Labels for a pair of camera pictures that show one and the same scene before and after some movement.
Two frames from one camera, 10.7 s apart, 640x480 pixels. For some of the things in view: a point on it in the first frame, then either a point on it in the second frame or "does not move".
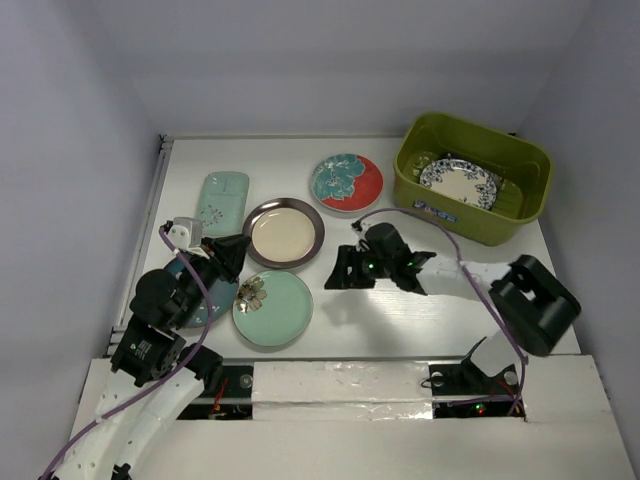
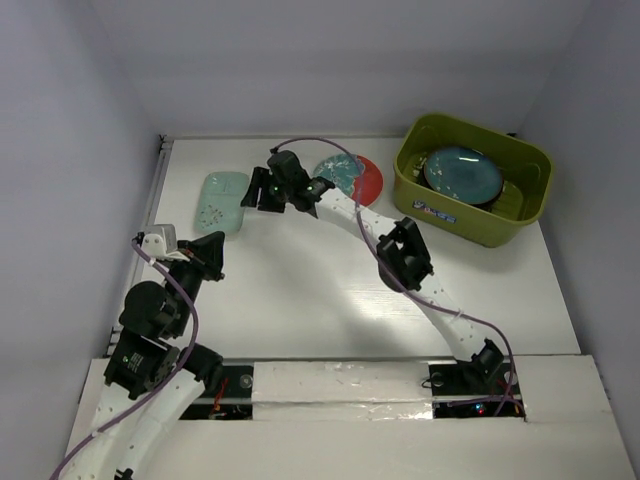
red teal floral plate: (347, 182) does not move
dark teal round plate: (223, 296) -> (464, 174)
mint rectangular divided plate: (222, 203) does not move
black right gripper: (349, 255) -> (261, 177)
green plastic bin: (486, 186) does not move
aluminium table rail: (131, 265) does not move
